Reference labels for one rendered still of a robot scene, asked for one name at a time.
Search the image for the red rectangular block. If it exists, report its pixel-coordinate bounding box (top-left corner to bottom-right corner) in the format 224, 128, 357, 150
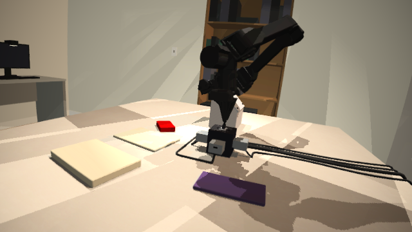
156, 121, 175, 132

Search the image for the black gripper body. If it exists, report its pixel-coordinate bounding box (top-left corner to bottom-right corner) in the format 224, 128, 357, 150
208, 70, 241, 101

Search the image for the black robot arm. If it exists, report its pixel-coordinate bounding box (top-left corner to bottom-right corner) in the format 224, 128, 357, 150
198, 14, 304, 95

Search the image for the purple flat rectangular slab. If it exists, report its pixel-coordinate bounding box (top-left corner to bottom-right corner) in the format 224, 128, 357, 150
192, 171, 266, 207

